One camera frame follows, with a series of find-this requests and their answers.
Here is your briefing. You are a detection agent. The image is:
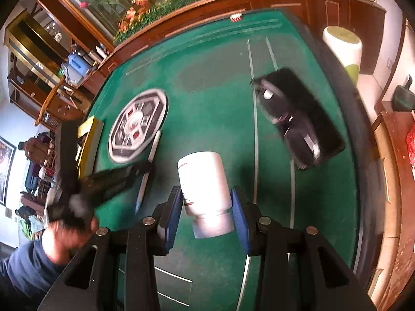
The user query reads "seated person in brown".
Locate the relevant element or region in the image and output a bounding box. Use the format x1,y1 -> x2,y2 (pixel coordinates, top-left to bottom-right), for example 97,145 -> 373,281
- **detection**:
18,133 -> 55,194

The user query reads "blue water jug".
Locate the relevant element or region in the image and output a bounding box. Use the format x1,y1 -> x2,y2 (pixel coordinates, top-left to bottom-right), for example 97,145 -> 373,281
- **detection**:
67,53 -> 92,83

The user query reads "white pen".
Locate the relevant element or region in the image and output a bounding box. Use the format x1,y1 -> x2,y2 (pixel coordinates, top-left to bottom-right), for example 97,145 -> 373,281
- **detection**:
134,129 -> 163,215

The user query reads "blue sleeved left forearm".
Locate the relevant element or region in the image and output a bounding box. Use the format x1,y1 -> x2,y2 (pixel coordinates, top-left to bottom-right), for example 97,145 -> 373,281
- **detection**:
1,240 -> 65,310

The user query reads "small red white token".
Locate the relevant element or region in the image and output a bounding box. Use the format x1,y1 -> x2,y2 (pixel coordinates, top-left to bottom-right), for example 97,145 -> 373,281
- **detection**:
229,13 -> 243,23

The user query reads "wooden chair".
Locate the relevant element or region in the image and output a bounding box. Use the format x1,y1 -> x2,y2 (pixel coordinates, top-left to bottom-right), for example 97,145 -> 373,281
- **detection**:
34,75 -> 92,126

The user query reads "yellow cardboard tray box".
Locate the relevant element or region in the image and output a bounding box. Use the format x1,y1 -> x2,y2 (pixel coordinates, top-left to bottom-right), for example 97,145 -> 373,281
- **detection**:
75,116 -> 103,178

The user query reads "round mahjong table control panel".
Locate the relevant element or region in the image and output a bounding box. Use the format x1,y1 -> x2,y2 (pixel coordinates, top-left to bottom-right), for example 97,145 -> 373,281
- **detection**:
108,88 -> 168,164

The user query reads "white green cylinder bin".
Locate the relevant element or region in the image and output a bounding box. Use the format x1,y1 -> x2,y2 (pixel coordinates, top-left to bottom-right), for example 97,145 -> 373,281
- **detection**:
322,26 -> 363,86

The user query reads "person's left hand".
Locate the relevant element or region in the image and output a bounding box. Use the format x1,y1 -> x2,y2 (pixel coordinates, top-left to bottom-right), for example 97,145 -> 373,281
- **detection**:
41,217 -> 99,265

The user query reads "framed wall painting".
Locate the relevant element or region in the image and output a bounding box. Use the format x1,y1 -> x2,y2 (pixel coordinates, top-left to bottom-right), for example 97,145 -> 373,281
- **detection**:
0,137 -> 16,206

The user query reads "white pill bottle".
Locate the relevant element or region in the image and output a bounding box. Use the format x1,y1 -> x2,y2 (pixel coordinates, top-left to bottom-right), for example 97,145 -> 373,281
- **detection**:
177,152 -> 233,239

